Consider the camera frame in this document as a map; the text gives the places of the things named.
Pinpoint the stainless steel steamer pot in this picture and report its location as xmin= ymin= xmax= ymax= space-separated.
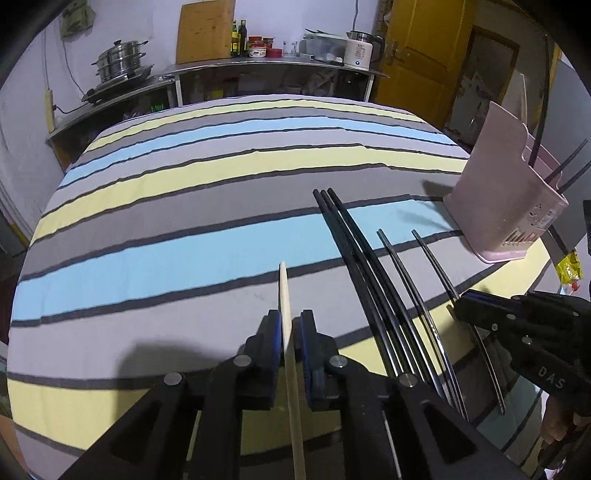
xmin=91 ymin=39 xmax=149 ymax=84

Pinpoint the black cooktop stove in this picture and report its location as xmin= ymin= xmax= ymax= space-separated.
xmin=82 ymin=66 xmax=155 ymax=103

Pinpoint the person's right hand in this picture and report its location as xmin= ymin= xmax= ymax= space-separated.
xmin=539 ymin=397 xmax=585 ymax=446

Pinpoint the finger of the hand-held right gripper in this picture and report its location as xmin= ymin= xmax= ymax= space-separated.
xmin=461 ymin=290 xmax=542 ymax=315
xmin=455 ymin=298 xmax=523 ymax=343

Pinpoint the stainless steel stove stand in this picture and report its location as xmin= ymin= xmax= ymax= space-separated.
xmin=45 ymin=76 xmax=178 ymax=169

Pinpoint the striped tablecloth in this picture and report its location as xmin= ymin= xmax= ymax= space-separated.
xmin=7 ymin=93 xmax=555 ymax=480

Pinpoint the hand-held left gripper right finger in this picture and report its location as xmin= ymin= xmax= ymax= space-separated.
xmin=298 ymin=309 xmax=532 ymax=480

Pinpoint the white electric kettle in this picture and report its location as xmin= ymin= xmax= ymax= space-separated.
xmin=344 ymin=30 xmax=385 ymax=71

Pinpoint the clear plastic storage container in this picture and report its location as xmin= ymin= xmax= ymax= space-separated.
xmin=299 ymin=31 xmax=349 ymax=62

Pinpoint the dark wooden doorway frame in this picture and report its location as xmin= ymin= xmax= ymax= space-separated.
xmin=455 ymin=25 xmax=522 ymax=148

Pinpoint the green tied curtain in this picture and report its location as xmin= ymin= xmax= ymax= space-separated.
xmin=60 ymin=0 xmax=98 ymax=38

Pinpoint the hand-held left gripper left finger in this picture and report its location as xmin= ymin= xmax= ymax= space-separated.
xmin=60 ymin=309 xmax=283 ymax=480

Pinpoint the stainless steel prep table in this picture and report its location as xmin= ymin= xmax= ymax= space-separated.
xmin=159 ymin=58 xmax=391 ymax=107

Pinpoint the dark grey chopstick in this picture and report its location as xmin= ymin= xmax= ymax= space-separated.
xmin=411 ymin=229 xmax=506 ymax=415
xmin=376 ymin=228 xmax=469 ymax=421

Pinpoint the grey refrigerator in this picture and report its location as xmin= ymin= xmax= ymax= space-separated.
xmin=531 ymin=46 xmax=591 ymax=296

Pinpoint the pink plastic utensil basket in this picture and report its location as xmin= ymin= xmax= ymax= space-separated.
xmin=443 ymin=102 xmax=570 ymax=264

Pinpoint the wooden door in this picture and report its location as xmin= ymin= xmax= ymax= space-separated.
xmin=374 ymin=0 xmax=476 ymax=130

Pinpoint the long black chopstick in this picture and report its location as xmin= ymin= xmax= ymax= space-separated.
xmin=545 ymin=138 xmax=590 ymax=183
xmin=558 ymin=159 xmax=591 ymax=193

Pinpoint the wooden cutting board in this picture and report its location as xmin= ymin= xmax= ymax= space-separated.
xmin=175 ymin=0 xmax=236 ymax=64

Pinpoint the yellow snack packet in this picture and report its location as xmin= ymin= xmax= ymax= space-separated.
xmin=556 ymin=251 xmax=583 ymax=287

